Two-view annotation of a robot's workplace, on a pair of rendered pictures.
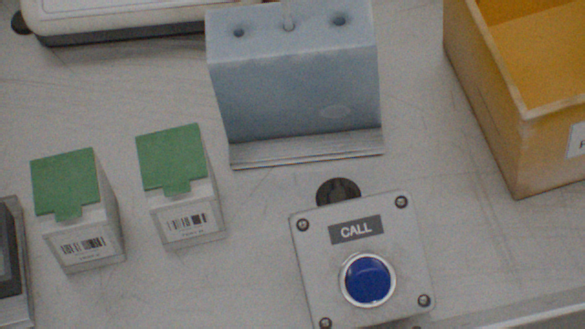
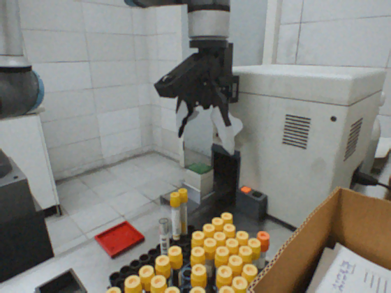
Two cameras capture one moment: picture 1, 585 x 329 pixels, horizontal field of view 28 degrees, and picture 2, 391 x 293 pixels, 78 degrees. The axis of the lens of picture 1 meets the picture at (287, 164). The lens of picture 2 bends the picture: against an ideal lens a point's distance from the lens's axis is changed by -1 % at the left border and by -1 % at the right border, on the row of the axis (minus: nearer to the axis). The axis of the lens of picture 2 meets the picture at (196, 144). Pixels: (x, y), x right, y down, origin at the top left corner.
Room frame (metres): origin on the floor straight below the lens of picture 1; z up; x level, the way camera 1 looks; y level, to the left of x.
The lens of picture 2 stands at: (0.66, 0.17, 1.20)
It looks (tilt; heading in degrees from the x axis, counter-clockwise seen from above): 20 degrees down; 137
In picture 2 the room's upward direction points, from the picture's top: straight up
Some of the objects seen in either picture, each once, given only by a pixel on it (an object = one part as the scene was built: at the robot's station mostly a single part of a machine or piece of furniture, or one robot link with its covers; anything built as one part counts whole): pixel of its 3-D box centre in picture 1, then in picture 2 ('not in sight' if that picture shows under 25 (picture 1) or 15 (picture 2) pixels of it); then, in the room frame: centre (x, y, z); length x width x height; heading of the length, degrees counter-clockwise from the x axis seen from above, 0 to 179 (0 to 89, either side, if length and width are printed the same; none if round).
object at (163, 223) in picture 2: not in sight; (165, 248); (0.41, 0.34, 0.93); 0.01 x 0.01 x 0.10; 2
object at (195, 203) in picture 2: not in sight; (205, 188); (0.32, 0.52, 0.92); 0.21 x 0.07 x 0.05; 92
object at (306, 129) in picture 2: not in sight; (290, 134); (0.40, 0.71, 1.03); 0.31 x 0.27 x 0.30; 92
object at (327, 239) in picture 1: (352, 232); not in sight; (0.32, -0.03, 0.92); 0.13 x 0.07 x 0.08; 2
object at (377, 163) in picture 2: not in sight; (372, 147); (0.50, 1.16, 0.90); 0.25 x 0.11 x 0.05; 92
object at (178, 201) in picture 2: not in sight; (169, 245); (0.41, 0.34, 0.93); 0.17 x 0.09 x 0.11; 92
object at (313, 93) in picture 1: (296, 75); not in sight; (0.43, -0.02, 0.92); 0.10 x 0.07 x 0.10; 84
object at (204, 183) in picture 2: not in sight; (199, 181); (0.32, 0.49, 0.95); 0.05 x 0.04 x 0.06; 2
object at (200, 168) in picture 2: not in sight; (199, 167); (0.32, 0.49, 0.98); 0.05 x 0.04 x 0.01; 2
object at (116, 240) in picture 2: not in sight; (119, 237); (0.29, 0.32, 0.88); 0.07 x 0.07 x 0.01; 2
